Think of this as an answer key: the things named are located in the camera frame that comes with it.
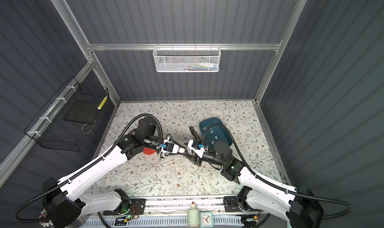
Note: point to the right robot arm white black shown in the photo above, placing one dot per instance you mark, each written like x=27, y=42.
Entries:
x=258, y=192

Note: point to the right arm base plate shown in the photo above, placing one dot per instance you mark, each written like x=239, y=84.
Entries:
x=231, y=204

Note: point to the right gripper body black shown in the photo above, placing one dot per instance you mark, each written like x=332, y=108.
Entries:
x=198, y=161

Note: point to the black wire side basket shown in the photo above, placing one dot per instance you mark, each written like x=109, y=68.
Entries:
x=70, y=119

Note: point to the small teal clock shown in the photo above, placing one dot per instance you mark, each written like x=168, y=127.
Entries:
x=206, y=220

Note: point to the black stapler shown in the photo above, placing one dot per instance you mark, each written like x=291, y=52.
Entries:
x=195, y=135

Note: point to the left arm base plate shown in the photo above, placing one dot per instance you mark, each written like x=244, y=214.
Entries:
x=134, y=207

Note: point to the red pen cup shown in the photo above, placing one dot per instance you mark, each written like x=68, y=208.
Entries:
x=148, y=151

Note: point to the yellow marker in side basket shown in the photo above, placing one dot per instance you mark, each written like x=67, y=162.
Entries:
x=102, y=103

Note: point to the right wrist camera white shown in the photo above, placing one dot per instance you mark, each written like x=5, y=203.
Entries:
x=200, y=152

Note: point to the teal plastic tray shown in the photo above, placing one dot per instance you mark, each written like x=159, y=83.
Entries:
x=215, y=133

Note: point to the white wire wall basket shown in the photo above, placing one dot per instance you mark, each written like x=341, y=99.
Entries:
x=187, y=60

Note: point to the white glue bottle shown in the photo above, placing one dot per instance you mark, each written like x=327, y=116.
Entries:
x=193, y=217

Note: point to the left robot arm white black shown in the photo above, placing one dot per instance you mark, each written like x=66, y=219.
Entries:
x=66, y=200

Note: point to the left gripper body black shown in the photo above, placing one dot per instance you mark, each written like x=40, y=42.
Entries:
x=159, y=147

